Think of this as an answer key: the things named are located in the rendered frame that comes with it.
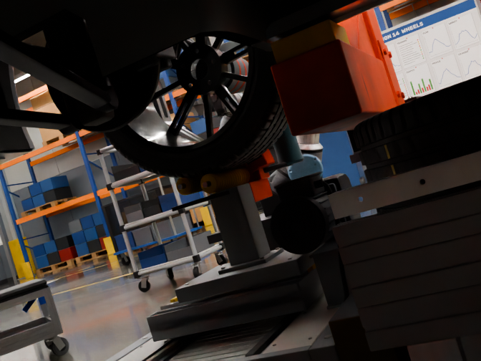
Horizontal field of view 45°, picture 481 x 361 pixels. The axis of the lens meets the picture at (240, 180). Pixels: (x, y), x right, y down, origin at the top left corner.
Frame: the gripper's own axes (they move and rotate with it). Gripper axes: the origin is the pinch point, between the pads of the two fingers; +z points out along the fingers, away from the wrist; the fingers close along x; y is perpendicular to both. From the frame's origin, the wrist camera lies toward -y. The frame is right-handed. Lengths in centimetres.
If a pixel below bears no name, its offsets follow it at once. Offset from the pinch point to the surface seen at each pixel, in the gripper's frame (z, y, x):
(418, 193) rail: 106, 47, -80
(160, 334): 57, 72, 10
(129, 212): -128, 29, 139
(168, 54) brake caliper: 76, 2, -30
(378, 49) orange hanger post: 29, 12, -70
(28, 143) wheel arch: 67, 7, 27
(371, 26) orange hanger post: 29, 5, -70
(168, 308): 50, 66, 10
